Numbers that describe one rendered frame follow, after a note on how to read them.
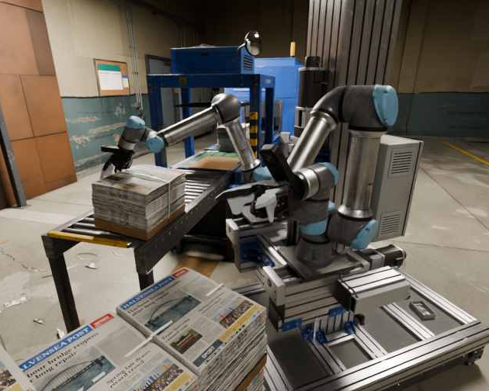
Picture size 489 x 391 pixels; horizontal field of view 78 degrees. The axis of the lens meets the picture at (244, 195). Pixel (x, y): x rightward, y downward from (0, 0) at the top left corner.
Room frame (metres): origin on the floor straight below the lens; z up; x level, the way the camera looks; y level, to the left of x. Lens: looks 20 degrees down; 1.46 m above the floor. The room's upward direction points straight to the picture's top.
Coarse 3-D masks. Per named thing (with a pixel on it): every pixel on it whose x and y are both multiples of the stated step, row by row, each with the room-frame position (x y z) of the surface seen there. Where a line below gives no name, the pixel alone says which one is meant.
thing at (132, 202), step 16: (112, 176) 1.39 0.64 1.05; (128, 176) 1.41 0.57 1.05; (96, 192) 1.28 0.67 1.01; (112, 192) 1.26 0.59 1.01; (128, 192) 1.23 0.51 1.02; (144, 192) 1.22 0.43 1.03; (160, 192) 1.32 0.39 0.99; (96, 208) 1.28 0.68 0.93; (112, 208) 1.25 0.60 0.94; (128, 208) 1.23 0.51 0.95; (144, 208) 1.21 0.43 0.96; (160, 208) 1.32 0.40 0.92; (128, 224) 1.23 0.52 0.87; (144, 224) 1.21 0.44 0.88
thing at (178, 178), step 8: (128, 168) 1.53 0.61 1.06; (136, 168) 1.54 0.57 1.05; (144, 168) 1.55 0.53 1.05; (152, 168) 1.56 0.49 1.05; (160, 168) 1.57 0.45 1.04; (168, 168) 1.59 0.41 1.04; (160, 176) 1.46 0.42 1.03; (168, 176) 1.46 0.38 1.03; (176, 176) 1.47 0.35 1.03; (184, 176) 1.55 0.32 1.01; (176, 184) 1.47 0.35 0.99; (184, 184) 1.55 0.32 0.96; (176, 192) 1.47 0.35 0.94; (184, 192) 1.55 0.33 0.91; (176, 200) 1.46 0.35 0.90; (184, 200) 1.55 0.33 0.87; (176, 208) 1.47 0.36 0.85
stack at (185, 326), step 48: (192, 288) 0.84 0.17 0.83; (96, 336) 0.63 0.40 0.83; (144, 336) 0.65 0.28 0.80; (192, 336) 0.63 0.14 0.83; (240, 336) 0.64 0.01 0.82; (48, 384) 0.49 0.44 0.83; (96, 384) 0.49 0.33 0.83; (144, 384) 0.49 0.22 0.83; (192, 384) 0.50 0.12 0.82; (240, 384) 0.64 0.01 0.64
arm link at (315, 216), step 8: (304, 200) 0.75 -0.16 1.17; (312, 200) 0.73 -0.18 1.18; (320, 200) 0.73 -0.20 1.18; (328, 200) 0.75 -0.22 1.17; (304, 208) 0.74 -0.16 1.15; (312, 208) 0.73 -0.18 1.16; (320, 208) 0.73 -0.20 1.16; (296, 216) 0.76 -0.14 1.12; (304, 216) 0.74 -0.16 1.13; (312, 216) 0.73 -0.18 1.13; (320, 216) 0.73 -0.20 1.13; (304, 224) 0.74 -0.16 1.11; (312, 224) 0.73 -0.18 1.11; (320, 224) 0.73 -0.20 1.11; (304, 232) 0.74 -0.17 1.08; (312, 232) 0.73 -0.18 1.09; (320, 232) 0.73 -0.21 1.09
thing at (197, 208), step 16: (224, 176) 2.25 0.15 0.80; (208, 192) 1.87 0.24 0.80; (192, 208) 1.61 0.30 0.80; (208, 208) 1.84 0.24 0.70; (176, 224) 1.42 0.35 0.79; (192, 224) 1.60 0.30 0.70; (144, 240) 1.21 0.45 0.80; (160, 240) 1.26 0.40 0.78; (176, 240) 1.40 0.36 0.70; (144, 256) 1.13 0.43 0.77; (160, 256) 1.24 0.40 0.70; (144, 272) 1.13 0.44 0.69
